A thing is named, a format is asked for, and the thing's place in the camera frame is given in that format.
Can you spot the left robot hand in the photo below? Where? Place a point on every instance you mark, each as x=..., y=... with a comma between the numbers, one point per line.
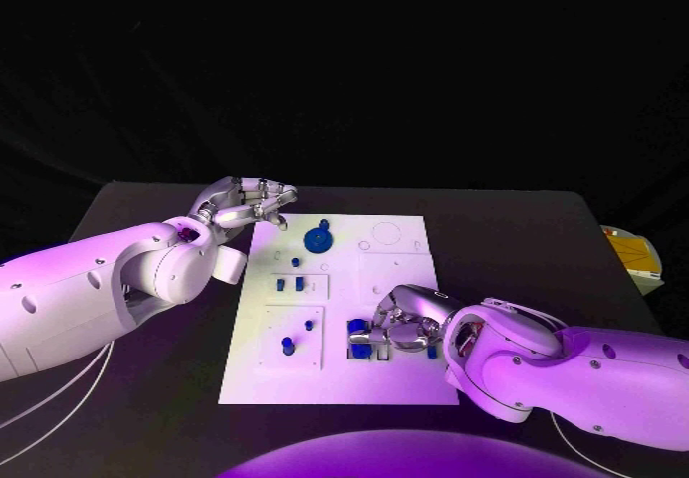
x=236, y=213

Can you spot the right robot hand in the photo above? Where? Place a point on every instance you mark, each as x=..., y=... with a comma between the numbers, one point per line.
x=425, y=298

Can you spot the long blue cylinder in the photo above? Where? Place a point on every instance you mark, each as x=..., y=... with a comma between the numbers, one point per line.
x=356, y=328

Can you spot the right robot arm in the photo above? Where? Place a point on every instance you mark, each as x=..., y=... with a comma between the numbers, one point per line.
x=591, y=373

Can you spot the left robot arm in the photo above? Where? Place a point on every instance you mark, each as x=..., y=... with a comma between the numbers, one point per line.
x=81, y=291

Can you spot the white task board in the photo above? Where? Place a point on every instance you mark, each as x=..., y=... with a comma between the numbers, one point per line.
x=333, y=381

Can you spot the small blue plug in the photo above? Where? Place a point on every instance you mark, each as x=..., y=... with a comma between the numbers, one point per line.
x=432, y=351

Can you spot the blue gear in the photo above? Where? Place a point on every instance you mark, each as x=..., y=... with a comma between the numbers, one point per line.
x=319, y=241

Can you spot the white box with yellow sheet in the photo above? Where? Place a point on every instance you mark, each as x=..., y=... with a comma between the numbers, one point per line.
x=631, y=257

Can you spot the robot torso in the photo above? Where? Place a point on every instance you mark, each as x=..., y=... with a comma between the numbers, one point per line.
x=404, y=459

